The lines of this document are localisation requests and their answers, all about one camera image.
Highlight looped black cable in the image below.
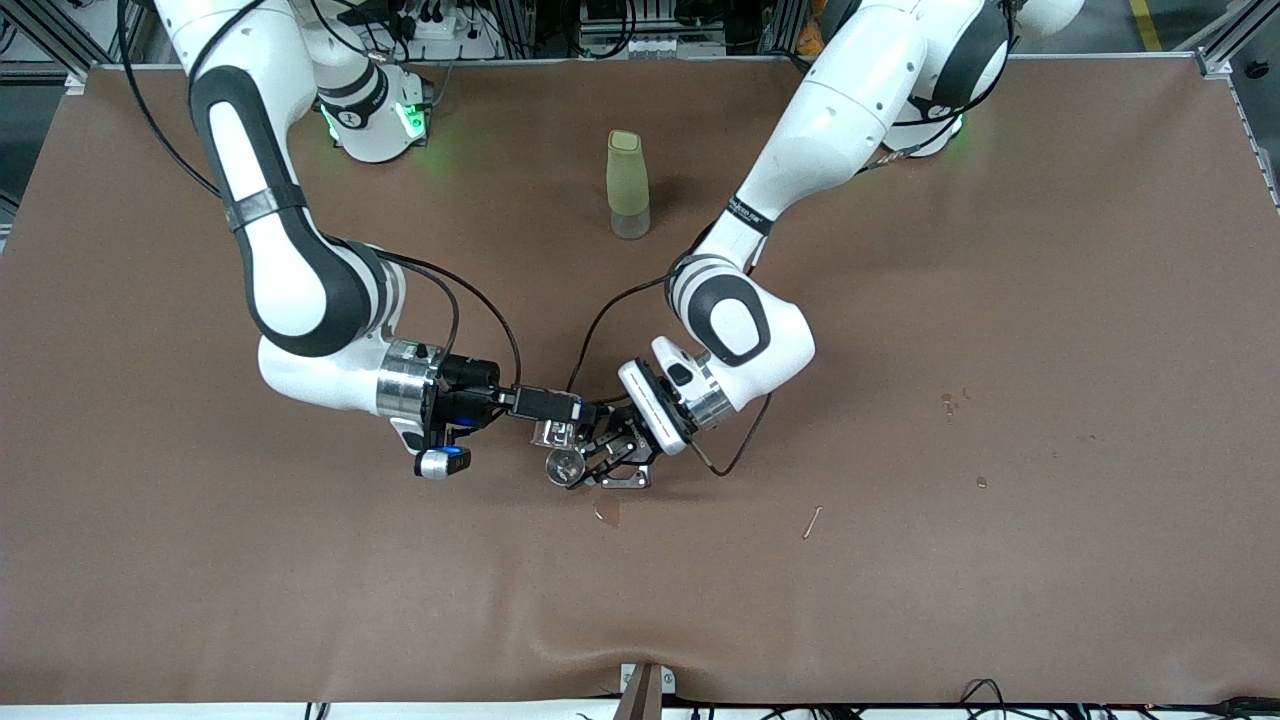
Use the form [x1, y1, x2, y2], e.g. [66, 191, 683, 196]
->
[960, 678, 1011, 719]

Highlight steel double jigger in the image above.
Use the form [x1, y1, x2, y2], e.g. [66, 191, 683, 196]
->
[544, 448, 591, 490]

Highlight aluminium frame strut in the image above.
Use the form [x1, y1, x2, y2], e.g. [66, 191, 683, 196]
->
[0, 0, 151, 96]
[1180, 0, 1280, 81]

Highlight white power strip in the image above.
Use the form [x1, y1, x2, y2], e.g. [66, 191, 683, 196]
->
[385, 5, 501, 61]

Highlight brown table mat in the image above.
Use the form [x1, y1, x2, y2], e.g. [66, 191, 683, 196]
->
[0, 55, 1280, 706]

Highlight white electronics box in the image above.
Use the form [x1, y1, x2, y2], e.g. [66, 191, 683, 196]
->
[580, 25, 726, 59]

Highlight metal table edge bracket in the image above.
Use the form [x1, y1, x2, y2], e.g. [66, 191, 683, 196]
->
[618, 662, 678, 720]

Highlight green frosted bottle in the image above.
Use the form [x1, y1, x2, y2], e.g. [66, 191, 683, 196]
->
[605, 129, 653, 241]

